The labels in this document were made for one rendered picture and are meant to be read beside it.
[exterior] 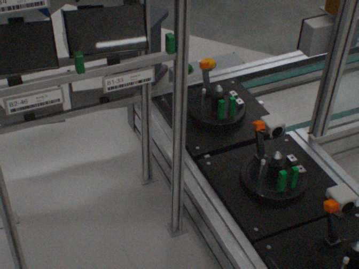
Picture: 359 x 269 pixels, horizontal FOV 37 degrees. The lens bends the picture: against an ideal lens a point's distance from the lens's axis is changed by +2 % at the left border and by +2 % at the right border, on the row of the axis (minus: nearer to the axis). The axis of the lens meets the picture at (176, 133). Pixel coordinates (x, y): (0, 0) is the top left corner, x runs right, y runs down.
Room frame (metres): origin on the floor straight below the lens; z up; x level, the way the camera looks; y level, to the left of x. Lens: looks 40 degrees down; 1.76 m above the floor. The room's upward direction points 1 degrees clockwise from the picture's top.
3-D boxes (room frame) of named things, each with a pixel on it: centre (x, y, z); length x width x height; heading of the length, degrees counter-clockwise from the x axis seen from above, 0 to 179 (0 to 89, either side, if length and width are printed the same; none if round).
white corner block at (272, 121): (0.99, -0.23, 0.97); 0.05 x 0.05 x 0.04; 25
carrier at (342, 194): (0.80, -0.21, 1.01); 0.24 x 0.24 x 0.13; 25
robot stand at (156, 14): (1.35, 0.12, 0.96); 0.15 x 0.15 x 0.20; 66
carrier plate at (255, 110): (1.03, -0.10, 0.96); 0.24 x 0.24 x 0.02; 25
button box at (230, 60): (1.26, -0.08, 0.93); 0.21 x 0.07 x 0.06; 115
